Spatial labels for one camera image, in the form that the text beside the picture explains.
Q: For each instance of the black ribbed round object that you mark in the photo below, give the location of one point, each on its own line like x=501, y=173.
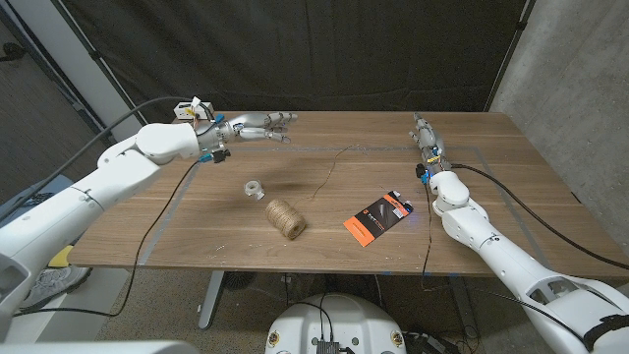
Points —
x=240, y=280

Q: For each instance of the black backdrop stand pole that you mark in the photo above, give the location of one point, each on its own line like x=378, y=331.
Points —
x=98, y=59
x=511, y=49

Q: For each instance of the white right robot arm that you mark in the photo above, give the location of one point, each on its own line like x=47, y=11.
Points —
x=491, y=246

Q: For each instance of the black backdrop curtain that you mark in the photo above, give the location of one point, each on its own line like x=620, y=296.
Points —
x=295, y=49

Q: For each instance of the grey metal table leg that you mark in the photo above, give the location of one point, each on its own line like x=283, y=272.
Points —
x=211, y=300
x=462, y=307

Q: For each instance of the brown jute twine spool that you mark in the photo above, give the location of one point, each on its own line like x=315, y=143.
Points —
x=285, y=218

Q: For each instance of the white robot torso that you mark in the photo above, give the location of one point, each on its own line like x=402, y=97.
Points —
x=344, y=319

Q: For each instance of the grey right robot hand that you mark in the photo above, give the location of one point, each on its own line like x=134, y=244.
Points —
x=432, y=145

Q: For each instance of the small white tape roll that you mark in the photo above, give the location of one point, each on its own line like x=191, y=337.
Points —
x=254, y=190

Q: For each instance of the long grey tape strip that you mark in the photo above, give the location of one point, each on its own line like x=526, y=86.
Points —
x=383, y=148

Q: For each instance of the orange and black package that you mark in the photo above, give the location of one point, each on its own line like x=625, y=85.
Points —
x=376, y=218

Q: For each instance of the blue storage box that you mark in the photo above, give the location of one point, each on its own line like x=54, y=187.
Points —
x=56, y=184

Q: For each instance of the grey sneaker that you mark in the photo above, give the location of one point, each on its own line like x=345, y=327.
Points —
x=59, y=285

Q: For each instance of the grey power strip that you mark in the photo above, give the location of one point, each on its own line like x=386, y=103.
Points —
x=432, y=344

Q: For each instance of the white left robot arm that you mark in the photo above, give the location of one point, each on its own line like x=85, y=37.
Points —
x=98, y=182

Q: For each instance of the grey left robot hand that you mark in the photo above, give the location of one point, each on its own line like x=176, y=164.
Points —
x=241, y=129

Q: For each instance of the white power box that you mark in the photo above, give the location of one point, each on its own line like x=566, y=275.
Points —
x=182, y=112

